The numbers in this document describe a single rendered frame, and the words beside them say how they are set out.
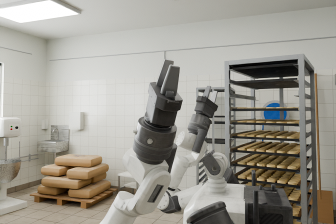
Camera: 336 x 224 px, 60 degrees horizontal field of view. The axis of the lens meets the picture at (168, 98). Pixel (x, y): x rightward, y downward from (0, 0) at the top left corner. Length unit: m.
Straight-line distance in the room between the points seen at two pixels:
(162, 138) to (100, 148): 5.20
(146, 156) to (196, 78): 4.36
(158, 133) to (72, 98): 5.59
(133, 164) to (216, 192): 0.35
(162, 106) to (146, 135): 0.08
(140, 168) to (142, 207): 0.08
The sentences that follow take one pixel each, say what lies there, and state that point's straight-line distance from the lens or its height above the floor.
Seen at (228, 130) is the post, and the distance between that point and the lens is 1.95.
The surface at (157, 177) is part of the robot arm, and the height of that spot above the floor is 1.35.
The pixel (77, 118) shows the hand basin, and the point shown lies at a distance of 5.93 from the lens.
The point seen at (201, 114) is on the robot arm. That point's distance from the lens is 1.26.
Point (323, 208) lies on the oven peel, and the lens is 4.66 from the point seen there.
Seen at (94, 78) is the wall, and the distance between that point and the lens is 5.88.
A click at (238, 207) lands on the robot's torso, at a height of 1.23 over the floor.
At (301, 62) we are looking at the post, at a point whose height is 1.77.
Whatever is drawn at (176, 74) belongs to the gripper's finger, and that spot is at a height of 1.56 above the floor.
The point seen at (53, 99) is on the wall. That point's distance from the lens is 6.48.
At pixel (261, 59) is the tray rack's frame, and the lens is 1.91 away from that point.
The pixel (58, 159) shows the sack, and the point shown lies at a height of 0.67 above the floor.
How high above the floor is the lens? 1.49
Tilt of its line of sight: 3 degrees up
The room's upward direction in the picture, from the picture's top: straight up
